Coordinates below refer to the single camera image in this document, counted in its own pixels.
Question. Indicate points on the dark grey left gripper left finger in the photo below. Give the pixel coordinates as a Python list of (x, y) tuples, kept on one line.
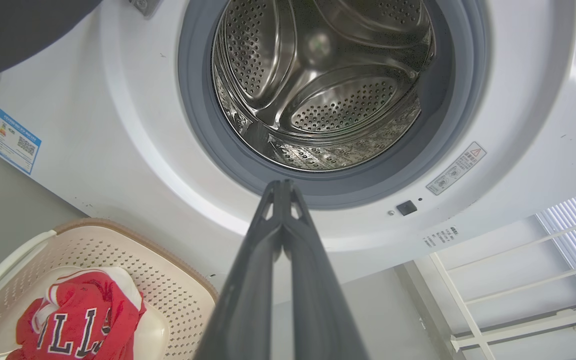
[(248, 300)]

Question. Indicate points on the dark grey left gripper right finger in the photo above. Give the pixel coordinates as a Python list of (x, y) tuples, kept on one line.
[(318, 300)]

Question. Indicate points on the red basketball jersey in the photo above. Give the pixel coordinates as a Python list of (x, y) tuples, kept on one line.
[(83, 325)]

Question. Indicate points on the cream perforated laundry basket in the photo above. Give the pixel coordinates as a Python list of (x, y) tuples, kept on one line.
[(168, 285)]

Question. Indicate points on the black washing machine door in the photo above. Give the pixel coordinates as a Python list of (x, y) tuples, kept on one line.
[(18, 30)]

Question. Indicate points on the black door latch socket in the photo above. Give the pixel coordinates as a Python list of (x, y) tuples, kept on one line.
[(406, 208)]

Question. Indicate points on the small printed text sticker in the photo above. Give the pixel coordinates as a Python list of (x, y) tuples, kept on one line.
[(440, 236)]

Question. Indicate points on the grey warning label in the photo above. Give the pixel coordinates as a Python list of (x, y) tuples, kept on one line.
[(456, 167)]

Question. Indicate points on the grey rubber door gasket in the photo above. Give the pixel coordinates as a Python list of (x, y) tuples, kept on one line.
[(198, 100)]

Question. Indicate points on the white front-load washing machine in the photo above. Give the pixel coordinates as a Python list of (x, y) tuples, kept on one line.
[(118, 125)]

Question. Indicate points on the perforated stainless steel drum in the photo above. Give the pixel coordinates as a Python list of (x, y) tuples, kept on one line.
[(328, 75)]

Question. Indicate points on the white window blinds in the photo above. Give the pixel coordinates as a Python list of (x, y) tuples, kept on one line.
[(575, 230)]

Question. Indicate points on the blue energy rating label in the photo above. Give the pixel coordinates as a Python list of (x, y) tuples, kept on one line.
[(15, 142)]

